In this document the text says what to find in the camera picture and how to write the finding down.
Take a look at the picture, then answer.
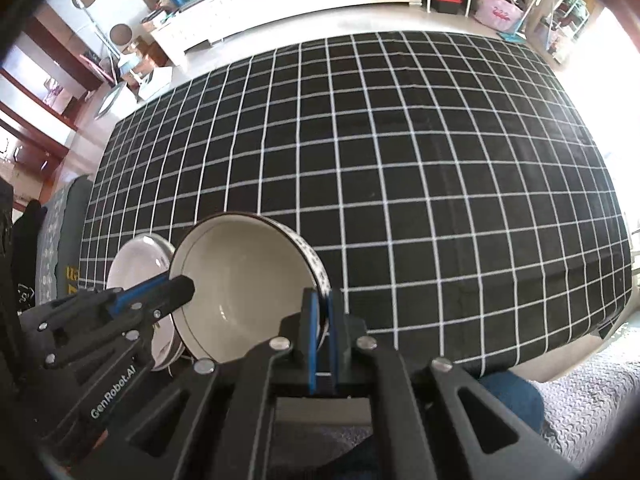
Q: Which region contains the white bowl with pink print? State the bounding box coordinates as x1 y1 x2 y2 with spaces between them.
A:
106 234 182 372

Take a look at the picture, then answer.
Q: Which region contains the black cloth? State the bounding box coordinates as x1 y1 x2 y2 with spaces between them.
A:
10 200 48 306

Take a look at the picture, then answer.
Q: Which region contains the pink bag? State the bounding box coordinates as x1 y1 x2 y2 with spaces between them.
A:
475 0 526 26

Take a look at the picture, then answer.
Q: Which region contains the black white checked tablecloth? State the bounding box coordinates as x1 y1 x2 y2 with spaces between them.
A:
79 31 632 378

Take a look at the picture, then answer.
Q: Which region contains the person's leg in blue jeans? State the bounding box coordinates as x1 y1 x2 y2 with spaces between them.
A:
480 370 545 436

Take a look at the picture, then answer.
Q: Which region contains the white mop bucket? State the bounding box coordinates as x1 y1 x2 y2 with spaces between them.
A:
137 67 173 101

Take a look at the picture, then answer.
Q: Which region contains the white mop pole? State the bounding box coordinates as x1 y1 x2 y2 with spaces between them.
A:
75 0 123 63

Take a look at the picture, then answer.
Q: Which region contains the grey patterned blanket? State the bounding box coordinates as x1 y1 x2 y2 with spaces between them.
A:
35 175 96 306

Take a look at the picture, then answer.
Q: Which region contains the white plastic bin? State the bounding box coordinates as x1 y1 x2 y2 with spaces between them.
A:
95 82 138 121

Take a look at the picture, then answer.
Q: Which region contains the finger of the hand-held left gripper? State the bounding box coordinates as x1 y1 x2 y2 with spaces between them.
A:
47 312 173 368
37 275 196 346

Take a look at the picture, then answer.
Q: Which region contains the grey textured sofa cover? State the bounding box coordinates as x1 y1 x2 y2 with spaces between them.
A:
530 350 640 471

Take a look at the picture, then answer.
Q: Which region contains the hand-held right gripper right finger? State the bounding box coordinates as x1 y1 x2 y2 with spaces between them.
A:
327 290 583 480

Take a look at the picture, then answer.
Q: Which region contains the red-brown wooden door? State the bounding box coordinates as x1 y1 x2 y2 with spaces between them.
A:
25 15 101 126
0 70 71 201

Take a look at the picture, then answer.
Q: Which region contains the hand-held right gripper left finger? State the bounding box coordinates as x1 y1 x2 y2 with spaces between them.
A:
95 292 322 480

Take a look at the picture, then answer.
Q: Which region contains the white television cabinet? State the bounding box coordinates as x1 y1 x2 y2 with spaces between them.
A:
150 0 426 58

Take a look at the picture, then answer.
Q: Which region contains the dark patterned bowl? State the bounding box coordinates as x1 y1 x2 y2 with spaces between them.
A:
169 212 332 363

